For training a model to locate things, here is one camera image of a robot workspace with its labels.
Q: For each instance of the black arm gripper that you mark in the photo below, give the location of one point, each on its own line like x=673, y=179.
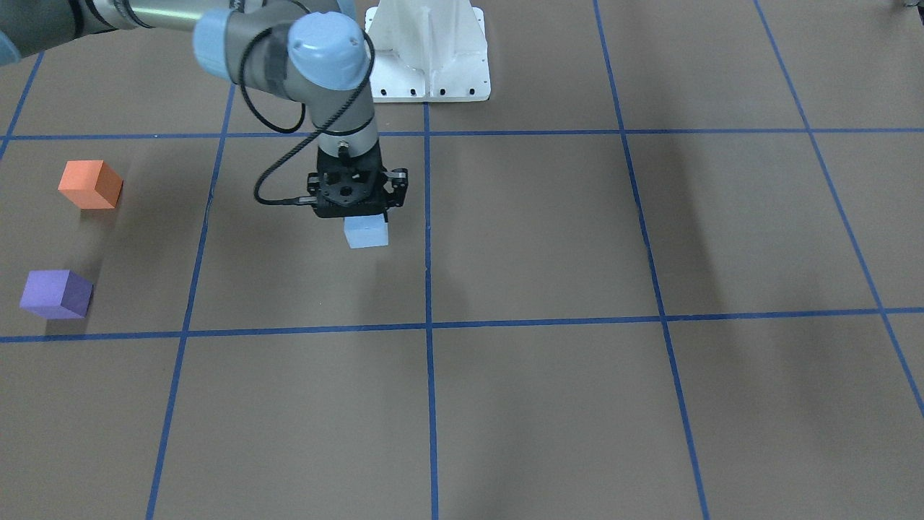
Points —
x=396, y=184

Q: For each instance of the light blue foam block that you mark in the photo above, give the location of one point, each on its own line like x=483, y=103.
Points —
x=364, y=232

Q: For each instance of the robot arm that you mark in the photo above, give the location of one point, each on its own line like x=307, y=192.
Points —
x=294, y=62

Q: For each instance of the orange foam block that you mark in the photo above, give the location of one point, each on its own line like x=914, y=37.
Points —
x=91, y=184

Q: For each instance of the purple foam block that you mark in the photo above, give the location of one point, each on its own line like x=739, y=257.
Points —
x=56, y=294

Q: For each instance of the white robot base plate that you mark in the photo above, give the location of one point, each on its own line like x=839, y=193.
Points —
x=467, y=81

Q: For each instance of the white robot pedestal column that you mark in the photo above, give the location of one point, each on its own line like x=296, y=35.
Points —
x=428, y=36

